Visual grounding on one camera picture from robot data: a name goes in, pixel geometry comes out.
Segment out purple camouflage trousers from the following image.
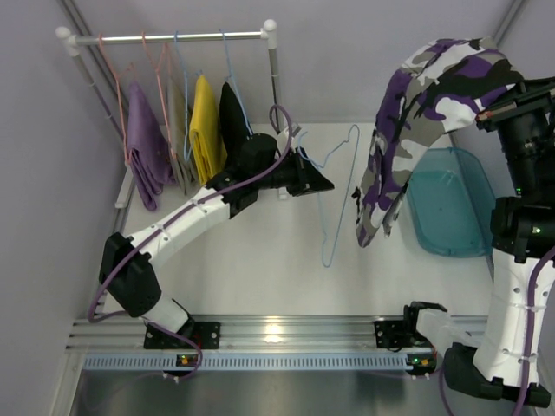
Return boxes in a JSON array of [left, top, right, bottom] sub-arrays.
[[356, 37, 524, 247]]

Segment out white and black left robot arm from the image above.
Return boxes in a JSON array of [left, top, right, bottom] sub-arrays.
[[99, 133, 334, 340]]

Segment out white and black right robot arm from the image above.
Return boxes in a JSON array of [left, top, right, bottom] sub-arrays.
[[402, 77, 554, 415]]

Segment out black trousers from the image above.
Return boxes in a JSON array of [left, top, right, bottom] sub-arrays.
[[219, 82, 251, 167]]

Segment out yellow trousers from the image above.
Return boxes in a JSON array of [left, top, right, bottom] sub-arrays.
[[189, 75, 227, 185]]

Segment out grey trousers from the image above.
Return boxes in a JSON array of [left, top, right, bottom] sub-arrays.
[[166, 79, 196, 195]]

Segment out teal plastic bin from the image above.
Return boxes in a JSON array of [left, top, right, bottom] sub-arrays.
[[406, 147, 495, 258]]

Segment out white and metal clothes rack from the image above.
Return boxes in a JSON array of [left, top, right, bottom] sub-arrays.
[[55, 18, 291, 209]]

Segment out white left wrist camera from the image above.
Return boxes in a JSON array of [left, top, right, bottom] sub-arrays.
[[283, 123, 303, 146]]

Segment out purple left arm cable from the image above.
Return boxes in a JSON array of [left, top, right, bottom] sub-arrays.
[[88, 104, 292, 382]]

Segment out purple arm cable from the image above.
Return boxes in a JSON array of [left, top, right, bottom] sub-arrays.
[[437, 246, 555, 416], [88, 104, 292, 382]]

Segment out pink wire hanger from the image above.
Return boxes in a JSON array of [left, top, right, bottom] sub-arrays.
[[140, 31, 177, 160], [97, 33, 136, 166]]

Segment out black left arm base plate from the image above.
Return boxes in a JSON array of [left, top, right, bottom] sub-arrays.
[[143, 322, 220, 350]]

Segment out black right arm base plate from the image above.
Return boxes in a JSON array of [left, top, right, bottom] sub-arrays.
[[374, 320, 431, 351]]

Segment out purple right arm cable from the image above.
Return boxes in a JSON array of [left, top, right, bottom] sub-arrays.
[[437, 246, 555, 416]]

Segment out aluminium mounting rail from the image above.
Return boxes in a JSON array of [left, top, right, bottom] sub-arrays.
[[65, 315, 433, 379]]

